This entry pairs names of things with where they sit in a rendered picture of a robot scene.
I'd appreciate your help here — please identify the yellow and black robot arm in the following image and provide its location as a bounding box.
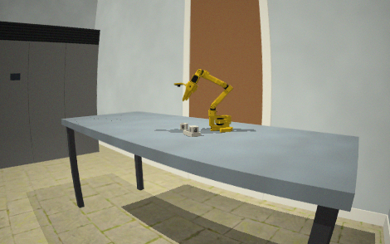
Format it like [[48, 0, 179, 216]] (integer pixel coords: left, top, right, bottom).
[[190, 69, 233, 132]]

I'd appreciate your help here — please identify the white number cube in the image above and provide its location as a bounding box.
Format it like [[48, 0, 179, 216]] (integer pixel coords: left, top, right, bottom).
[[189, 125, 198, 133], [180, 123, 188, 130]]

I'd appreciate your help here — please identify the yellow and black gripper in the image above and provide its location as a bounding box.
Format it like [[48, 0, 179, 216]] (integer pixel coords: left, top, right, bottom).
[[174, 81, 198, 101]]

